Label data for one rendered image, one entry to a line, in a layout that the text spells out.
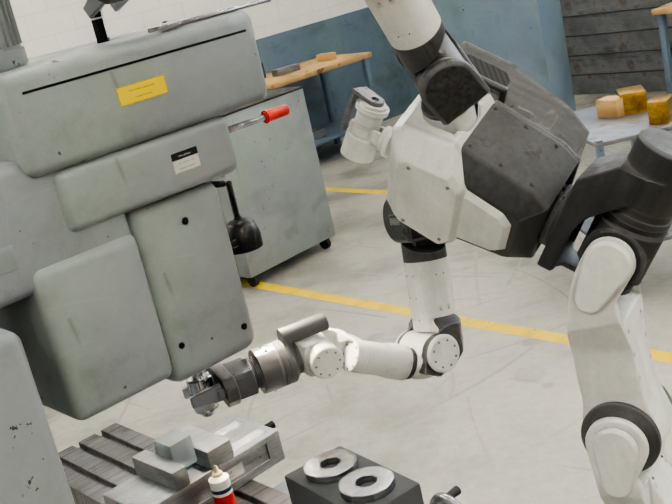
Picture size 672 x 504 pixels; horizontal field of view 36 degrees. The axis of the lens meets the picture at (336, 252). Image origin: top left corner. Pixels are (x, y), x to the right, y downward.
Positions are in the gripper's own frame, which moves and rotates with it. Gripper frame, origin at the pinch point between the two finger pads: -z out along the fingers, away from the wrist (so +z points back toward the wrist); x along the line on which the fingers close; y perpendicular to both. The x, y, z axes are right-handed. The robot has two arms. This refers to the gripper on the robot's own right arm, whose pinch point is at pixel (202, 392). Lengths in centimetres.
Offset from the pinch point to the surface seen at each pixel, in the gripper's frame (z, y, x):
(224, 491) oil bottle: -1.0, 21.6, -1.8
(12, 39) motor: -15, -70, 13
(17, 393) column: -31, -24, 35
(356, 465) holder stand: 15.6, 8.5, 31.5
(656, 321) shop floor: 242, 126, -187
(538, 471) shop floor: 129, 125, -117
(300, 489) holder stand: 6.0, 10.0, 29.0
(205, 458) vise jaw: -1.2, 18.3, -11.4
